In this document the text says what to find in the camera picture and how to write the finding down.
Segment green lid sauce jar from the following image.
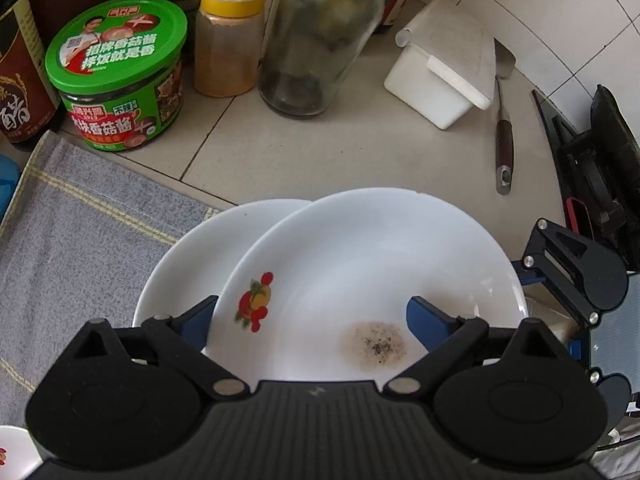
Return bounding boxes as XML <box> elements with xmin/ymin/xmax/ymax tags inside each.
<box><xmin>46</xmin><ymin>0</ymin><xmax>188</xmax><ymax>152</ymax></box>

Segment clear glass bottle red cap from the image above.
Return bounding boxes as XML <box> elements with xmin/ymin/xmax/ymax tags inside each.
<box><xmin>258</xmin><ymin>0</ymin><xmax>384</xmax><ymax>118</ymax></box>

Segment dark vinegar bottle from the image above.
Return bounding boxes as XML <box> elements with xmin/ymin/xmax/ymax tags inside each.
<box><xmin>0</xmin><ymin>0</ymin><xmax>65</xmax><ymax>152</ymax></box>

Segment white plate with stain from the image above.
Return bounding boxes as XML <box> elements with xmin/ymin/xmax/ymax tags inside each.
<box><xmin>205</xmin><ymin>188</ymin><xmax>528</xmax><ymax>386</ymax></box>

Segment white plastic seasoning box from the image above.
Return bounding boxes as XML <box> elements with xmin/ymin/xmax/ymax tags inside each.
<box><xmin>384</xmin><ymin>0</ymin><xmax>496</xmax><ymax>130</ymax></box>

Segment white blue salt bag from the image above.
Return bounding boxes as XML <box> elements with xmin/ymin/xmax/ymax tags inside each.
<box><xmin>0</xmin><ymin>155</ymin><xmax>21</xmax><ymax>220</ymax></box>

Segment yellow lid spice jar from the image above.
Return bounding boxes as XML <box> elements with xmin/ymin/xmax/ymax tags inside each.
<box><xmin>194</xmin><ymin>0</ymin><xmax>266</xmax><ymax>98</ymax></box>

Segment white plate back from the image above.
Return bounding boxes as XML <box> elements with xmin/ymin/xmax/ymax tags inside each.
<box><xmin>0</xmin><ymin>426</ymin><xmax>42</xmax><ymax>480</ymax></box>

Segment grey green checked cloth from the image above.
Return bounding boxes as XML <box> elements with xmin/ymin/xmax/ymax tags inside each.
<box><xmin>1</xmin><ymin>133</ymin><xmax>217</xmax><ymax>427</ymax></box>

